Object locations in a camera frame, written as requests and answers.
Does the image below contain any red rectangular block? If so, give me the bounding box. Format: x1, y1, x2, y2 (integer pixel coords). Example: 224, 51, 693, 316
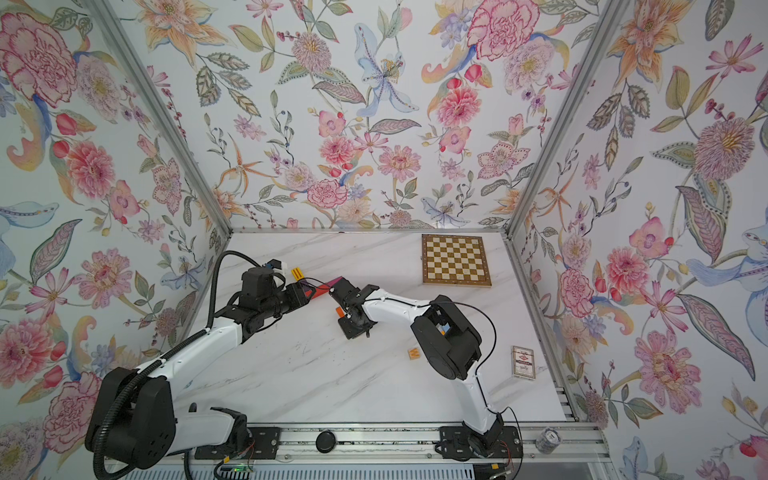
313, 285, 332, 298

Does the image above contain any clear tape roll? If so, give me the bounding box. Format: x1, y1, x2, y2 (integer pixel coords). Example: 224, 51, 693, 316
535, 427, 562, 455

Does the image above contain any yellow striped block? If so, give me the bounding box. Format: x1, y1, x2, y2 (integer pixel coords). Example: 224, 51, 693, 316
291, 267, 305, 281

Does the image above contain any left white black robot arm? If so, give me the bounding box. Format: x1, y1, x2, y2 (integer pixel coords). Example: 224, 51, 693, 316
85, 251, 317, 479

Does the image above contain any magenta rectangular block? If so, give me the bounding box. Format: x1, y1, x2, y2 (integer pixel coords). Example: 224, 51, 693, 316
326, 276, 344, 288

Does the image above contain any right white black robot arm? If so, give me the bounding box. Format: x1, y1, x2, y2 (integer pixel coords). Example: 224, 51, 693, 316
329, 278, 523, 461

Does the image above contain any playing card box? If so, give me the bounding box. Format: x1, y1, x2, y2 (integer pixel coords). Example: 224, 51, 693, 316
512, 346, 536, 380

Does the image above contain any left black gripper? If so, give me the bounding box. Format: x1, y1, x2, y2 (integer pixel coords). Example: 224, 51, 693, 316
260, 282, 319, 320

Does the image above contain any black round knob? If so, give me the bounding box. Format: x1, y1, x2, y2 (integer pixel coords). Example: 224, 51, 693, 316
315, 430, 337, 454

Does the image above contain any aluminium mounting rail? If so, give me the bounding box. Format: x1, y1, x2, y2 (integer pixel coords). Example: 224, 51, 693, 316
95, 422, 612, 466

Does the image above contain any wooden chessboard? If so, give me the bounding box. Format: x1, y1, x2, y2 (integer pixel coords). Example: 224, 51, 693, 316
421, 234, 492, 287

